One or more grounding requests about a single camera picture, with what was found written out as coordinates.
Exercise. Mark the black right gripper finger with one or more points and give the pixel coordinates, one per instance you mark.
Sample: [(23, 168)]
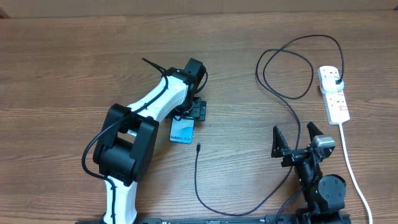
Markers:
[(279, 146), (314, 133)]

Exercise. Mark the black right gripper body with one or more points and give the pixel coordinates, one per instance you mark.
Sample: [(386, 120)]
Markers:
[(292, 157)]

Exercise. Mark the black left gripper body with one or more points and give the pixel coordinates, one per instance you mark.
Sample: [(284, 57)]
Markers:
[(197, 111)]

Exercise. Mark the Galaxy S24 smartphone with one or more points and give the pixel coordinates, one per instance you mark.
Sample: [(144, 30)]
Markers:
[(182, 131)]

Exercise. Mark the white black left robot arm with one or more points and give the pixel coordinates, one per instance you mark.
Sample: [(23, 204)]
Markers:
[(121, 153)]

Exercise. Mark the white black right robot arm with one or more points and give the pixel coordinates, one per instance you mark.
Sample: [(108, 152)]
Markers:
[(324, 194)]

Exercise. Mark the white charger adapter plug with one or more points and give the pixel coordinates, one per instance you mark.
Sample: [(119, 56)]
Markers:
[(331, 85)]

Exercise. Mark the white power strip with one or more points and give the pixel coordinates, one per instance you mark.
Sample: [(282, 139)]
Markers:
[(335, 103)]

